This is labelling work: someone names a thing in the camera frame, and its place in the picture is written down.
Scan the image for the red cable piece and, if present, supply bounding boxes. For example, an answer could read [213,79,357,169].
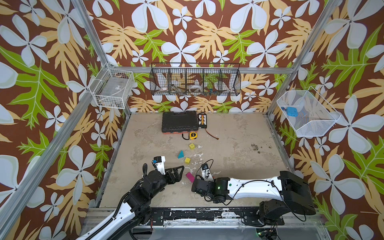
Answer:
[205,128,220,141]

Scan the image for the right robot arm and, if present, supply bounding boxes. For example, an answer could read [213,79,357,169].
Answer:
[191,171,316,225]

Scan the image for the blue object in basket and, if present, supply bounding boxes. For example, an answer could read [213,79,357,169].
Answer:
[285,107,299,117]

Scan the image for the black battery holder box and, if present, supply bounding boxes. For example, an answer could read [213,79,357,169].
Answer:
[198,113,208,129]

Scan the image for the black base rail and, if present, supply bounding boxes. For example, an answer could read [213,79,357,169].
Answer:
[148,207,285,227]

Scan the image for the white wire basket left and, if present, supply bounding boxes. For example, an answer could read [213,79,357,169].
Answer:
[89,64,135,110]

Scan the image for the white mesh basket right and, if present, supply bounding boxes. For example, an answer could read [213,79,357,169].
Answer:
[277,87,342,138]

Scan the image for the black tool case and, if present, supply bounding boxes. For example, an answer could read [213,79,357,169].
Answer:
[162,111,199,134]

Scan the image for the magenta block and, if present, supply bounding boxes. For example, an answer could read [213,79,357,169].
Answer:
[186,173,195,183]

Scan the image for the black wire basket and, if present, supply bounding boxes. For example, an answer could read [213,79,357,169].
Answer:
[149,63,242,96]

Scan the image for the teal triangle block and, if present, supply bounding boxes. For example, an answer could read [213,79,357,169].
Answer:
[178,151,185,159]

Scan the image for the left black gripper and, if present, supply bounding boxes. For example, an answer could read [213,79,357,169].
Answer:
[149,165,184,200]

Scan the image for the yellow tape measure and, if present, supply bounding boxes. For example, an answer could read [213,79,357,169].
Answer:
[189,132,198,140]

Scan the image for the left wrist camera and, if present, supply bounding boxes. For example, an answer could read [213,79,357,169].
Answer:
[152,156,166,175]

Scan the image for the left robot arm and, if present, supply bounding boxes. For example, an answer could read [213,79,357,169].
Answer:
[78,164,185,240]

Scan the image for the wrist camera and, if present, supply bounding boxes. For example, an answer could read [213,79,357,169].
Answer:
[201,164,214,182]
[152,156,166,175]

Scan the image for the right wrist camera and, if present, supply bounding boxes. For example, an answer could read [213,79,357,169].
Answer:
[201,164,214,182]

